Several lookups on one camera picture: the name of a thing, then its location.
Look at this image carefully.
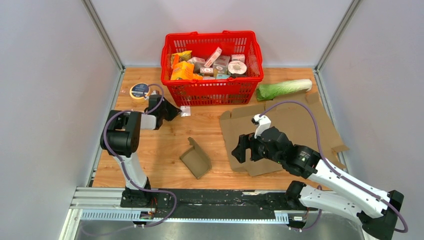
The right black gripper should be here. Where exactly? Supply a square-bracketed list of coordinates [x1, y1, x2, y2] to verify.
[231, 132, 283, 166]

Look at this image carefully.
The small brown cardboard box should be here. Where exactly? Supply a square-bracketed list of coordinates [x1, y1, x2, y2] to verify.
[179, 137, 212, 180]

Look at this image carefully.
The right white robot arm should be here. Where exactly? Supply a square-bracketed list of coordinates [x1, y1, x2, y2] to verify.
[231, 127, 409, 240]

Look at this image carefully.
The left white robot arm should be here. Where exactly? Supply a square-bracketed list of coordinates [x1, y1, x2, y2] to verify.
[100, 94, 182, 208]

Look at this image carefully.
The orange snack box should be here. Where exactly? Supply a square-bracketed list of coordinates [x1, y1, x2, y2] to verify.
[170, 61, 195, 81]

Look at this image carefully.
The grey white box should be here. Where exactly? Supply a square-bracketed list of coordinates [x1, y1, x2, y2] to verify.
[187, 56, 206, 74]

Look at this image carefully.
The beige carton box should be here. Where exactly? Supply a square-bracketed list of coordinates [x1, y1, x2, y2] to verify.
[212, 55, 231, 77]

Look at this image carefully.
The pink white long box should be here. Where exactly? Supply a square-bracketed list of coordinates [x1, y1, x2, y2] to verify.
[203, 47, 222, 68]

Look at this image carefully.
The small pink box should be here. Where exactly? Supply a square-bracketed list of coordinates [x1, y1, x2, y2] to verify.
[230, 54, 246, 63]

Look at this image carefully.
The small white paper packet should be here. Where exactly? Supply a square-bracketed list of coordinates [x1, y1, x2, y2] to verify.
[180, 106, 191, 117]

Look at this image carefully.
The yellow tape roll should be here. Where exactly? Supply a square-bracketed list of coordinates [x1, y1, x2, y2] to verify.
[129, 82, 152, 102]

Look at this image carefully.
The yellow snack bag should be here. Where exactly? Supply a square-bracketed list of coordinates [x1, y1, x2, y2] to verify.
[170, 50, 192, 68]

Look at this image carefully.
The red plastic shopping basket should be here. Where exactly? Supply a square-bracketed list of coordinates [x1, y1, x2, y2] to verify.
[160, 30, 264, 106]

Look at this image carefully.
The large flat cardboard sheet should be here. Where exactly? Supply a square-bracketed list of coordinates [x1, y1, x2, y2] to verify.
[219, 93, 348, 176]

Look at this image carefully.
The green napa cabbage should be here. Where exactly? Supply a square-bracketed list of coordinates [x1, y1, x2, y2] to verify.
[255, 79, 313, 102]

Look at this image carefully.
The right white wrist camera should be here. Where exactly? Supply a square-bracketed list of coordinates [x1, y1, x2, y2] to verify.
[251, 114, 272, 139]

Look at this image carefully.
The white slotted cable duct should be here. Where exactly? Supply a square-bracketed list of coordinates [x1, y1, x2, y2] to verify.
[81, 211, 290, 224]

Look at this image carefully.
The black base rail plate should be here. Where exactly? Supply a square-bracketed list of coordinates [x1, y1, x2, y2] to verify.
[133, 189, 307, 220]

